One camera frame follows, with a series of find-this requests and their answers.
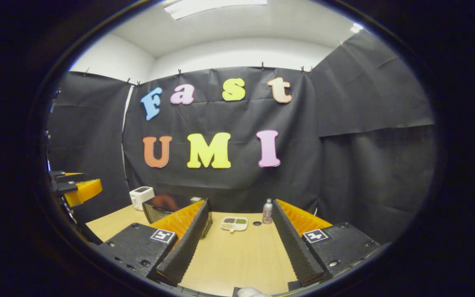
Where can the white divided grain dish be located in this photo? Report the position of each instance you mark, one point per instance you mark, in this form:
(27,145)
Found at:
(234,224)

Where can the black backdrop cloth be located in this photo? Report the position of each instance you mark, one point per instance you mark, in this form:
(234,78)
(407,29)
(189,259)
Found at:
(229,119)

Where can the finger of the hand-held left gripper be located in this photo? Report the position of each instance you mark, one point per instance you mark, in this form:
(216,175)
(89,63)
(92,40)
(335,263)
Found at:
(62,177)
(66,187)

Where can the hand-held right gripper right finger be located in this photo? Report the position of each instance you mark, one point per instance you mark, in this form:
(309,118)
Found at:
(293,243)

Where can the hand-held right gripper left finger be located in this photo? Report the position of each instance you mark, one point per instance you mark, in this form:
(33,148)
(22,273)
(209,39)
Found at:
(186,243)

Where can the black electric oven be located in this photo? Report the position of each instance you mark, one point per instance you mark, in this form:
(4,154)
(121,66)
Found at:
(163,206)

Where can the white toaster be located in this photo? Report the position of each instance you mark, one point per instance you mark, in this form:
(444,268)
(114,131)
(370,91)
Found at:
(140,197)

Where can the large ceiling light panel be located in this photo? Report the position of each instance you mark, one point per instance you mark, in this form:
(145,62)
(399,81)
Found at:
(212,6)

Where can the small ceiling light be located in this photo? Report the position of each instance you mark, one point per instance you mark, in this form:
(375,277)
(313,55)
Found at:
(356,28)

